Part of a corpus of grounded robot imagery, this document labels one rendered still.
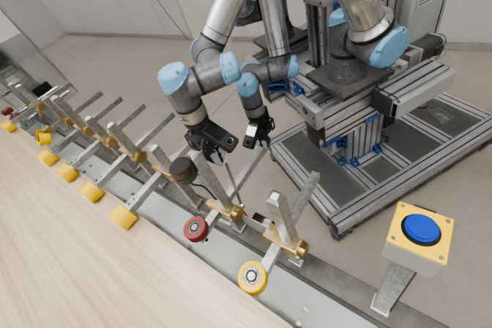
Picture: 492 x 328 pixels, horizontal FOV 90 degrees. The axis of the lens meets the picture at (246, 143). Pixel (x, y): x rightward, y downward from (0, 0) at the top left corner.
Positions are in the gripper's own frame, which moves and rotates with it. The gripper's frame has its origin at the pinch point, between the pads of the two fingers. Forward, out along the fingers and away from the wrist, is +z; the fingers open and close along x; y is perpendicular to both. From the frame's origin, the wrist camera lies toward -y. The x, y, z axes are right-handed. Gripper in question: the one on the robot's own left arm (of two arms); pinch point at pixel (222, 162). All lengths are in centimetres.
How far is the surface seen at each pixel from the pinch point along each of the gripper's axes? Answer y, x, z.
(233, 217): -6.3, 9.8, 15.5
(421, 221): -52, 7, -23
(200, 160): -3.2, 7.7, -12.4
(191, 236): 0.0, 22.7, 11.3
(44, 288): 35, 62, 13
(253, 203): 33, -28, 104
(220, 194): -3.9, 8.2, 4.4
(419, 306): -75, -18, 99
